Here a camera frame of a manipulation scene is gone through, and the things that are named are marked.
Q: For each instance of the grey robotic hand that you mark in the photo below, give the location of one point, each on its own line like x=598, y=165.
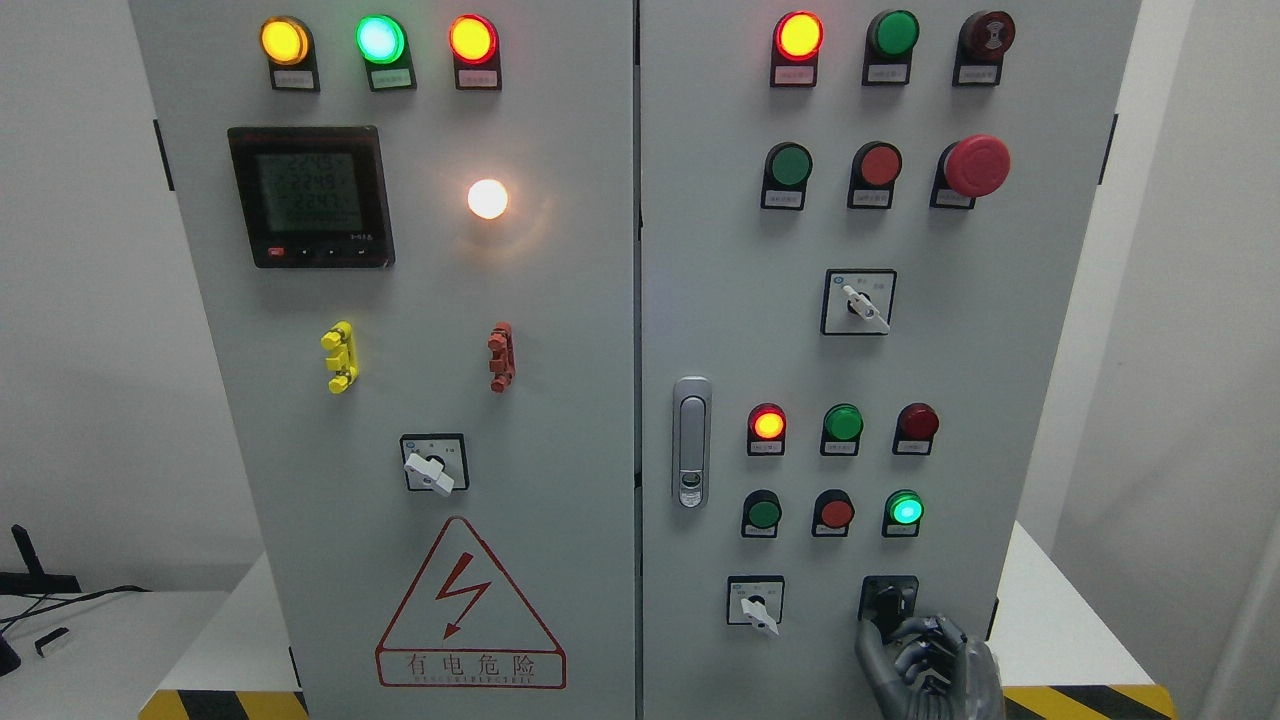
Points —
x=930, y=669

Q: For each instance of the black rotary knob switch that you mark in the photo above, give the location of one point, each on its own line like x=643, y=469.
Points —
x=888, y=601

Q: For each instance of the green indicator light lower right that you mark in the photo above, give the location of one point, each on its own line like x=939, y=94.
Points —
x=902, y=515

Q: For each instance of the red push button lower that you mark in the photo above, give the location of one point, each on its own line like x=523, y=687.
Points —
x=832, y=514

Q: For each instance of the red push button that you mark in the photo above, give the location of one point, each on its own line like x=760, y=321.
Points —
x=832, y=514
x=874, y=172

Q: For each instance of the green push button lower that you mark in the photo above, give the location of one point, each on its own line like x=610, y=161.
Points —
x=761, y=514

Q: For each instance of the green push button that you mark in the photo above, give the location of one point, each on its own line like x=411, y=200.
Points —
x=761, y=514
x=787, y=168

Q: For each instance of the red indicator light middle right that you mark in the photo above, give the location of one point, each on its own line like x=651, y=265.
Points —
x=915, y=430

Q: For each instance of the green indicator light middle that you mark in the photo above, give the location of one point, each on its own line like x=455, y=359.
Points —
x=841, y=431

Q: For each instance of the red indicator light middle left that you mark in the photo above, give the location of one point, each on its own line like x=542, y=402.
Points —
x=766, y=430

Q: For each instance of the red high voltage warning sticker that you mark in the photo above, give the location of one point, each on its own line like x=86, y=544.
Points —
x=465, y=623

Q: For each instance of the grey electrical control cabinet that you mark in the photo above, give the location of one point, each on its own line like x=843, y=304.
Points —
x=631, y=136

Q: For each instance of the red emergency stop button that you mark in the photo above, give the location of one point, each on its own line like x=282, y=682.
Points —
x=973, y=167

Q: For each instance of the red push button upper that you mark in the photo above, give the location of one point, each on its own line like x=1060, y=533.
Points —
x=874, y=172

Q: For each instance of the green push button upper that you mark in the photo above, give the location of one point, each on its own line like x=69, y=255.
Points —
x=787, y=168

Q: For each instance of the red terminal connector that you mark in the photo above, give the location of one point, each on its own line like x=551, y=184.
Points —
x=501, y=344

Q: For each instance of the green indicator light top right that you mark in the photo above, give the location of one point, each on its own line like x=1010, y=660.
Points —
x=891, y=38

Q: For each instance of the dark red buzzer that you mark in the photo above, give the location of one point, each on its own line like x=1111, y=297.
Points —
x=982, y=43

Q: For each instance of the white lit indicator lamp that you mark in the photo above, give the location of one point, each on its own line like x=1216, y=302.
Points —
x=488, y=198

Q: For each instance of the red indicator light top right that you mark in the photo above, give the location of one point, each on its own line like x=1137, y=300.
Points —
x=795, y=50

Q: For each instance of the yellow terminal connector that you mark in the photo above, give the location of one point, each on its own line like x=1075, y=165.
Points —
x=341, y=358

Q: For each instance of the black digital power meter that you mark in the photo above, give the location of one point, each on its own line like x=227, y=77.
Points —
x=313, y=197

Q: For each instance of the red indicator light left door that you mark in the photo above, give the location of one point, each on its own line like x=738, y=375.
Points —
x=475, y=47

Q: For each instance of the green lit indicator light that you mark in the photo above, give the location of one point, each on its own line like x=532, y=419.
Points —
x=383, y=45

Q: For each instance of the small black white adapter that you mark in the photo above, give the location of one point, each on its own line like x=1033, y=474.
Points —
x=51, y=642

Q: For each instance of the black device with antenna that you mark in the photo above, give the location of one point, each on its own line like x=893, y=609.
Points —
x=35, y=579

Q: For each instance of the yellow indicator light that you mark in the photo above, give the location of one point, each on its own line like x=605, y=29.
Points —
x=289, y=47

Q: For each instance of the black object at left edge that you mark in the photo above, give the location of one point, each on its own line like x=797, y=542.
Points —
x=9, y=658

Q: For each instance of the lower white selector switch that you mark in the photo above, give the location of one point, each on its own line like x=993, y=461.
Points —
x=756, y=601

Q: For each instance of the silver door latch handle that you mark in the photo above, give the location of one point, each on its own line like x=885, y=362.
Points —
x=692, y=402

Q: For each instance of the upper right selector switch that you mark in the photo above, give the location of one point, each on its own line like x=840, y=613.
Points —
x=857, y=301

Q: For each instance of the left door selector switch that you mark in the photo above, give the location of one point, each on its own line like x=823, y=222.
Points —
x=435, y=462

